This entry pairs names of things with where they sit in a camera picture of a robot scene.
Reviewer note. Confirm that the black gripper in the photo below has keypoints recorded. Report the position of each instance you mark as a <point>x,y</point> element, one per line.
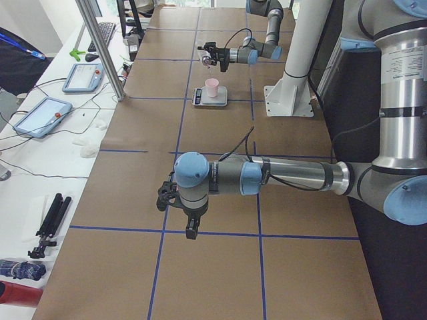
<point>192,212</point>
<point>223,53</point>

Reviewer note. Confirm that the clear glass sauce bottle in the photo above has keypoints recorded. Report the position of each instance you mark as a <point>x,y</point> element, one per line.
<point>204,57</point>

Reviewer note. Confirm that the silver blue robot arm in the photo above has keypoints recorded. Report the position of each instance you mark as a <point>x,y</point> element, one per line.
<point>394,183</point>
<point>251,49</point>

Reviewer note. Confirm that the black computer keyboard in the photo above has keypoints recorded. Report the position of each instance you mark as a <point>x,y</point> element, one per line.
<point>107,30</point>

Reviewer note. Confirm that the crumpled white tissue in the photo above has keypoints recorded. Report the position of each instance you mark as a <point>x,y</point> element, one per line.
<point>89,149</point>

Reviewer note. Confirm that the black computer mouse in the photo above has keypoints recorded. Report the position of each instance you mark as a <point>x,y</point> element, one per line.
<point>90,57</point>

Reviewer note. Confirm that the black folded tripod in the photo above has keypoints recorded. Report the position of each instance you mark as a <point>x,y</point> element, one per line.
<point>50,226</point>

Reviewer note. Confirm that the far blue teach pendant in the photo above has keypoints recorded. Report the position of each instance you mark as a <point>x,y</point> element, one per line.
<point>83,78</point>

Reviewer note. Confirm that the blue teach pendant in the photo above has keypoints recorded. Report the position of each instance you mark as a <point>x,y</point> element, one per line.
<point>83,78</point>
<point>43,118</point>

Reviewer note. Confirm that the green plastic clamp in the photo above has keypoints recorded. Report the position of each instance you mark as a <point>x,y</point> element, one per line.
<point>75,53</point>

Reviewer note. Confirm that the near blue teach pendant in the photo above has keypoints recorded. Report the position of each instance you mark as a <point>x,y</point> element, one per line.
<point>43,118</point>

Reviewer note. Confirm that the red cylinder bottle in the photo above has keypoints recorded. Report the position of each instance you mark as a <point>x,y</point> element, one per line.
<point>20,295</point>

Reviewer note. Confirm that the seated person black shirt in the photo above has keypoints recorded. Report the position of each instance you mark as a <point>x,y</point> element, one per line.
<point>20,70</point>

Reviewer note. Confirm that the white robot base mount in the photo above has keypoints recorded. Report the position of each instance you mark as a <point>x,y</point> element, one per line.
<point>290,96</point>

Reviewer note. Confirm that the aluminium frame post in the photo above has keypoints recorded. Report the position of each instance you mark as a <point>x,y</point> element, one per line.
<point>91,23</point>

